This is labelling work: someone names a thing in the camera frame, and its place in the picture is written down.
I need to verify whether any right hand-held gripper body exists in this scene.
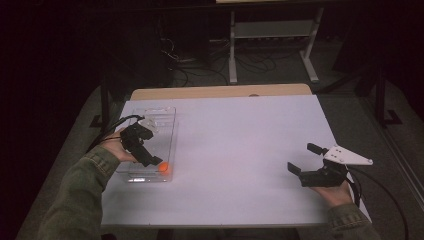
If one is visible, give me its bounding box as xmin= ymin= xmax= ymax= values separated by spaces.
xmin=298 ymin=144 xmax=374 ymax=189

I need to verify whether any black metal stand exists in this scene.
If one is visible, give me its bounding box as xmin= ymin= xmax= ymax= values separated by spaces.
xmin=89 ymin=78 xmax=112 ymax=132
xmin=373 ymin=64 xmax=404 ymax=128

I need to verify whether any white metal table frame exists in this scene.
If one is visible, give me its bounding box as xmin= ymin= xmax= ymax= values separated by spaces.
xmin=228 ymin=7 xmax=325 ymax=85

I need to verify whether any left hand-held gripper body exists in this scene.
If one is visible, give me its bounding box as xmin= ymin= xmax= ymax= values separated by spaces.
xmin=119 ymin=114 xmax=160 ymax=158

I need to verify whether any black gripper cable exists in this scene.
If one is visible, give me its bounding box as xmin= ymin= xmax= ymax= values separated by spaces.
xmin=85 ymin=114 xmax=146 ymax=154
xmin=344 ymin=166 xmax=410 ymax=240

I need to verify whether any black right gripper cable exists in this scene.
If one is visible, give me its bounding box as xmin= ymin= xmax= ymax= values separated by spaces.
xmin=344 ymin=166 xmax=410 ymax=240

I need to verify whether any person's left hand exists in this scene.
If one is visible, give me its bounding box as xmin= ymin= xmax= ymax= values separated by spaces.
xmin=99 ymin=127 xmax=138 ymax=164

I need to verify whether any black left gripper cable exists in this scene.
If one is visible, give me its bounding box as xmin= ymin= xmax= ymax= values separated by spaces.
xmin=85 ymin=114 xmax=146 ymax=154

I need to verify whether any person's right hand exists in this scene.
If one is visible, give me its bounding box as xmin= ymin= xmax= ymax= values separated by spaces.
xmin=309 ymin=181 xmax=354 ymax=209

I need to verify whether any clear plastic tray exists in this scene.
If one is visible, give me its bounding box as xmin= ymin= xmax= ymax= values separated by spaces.
xmin=114 ymin=106 xmax=179 ymax=183

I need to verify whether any tangle of floor cables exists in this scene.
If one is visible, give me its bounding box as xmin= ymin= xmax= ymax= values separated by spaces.
xmin=159 ymin=35 xmax=278 ymax=87

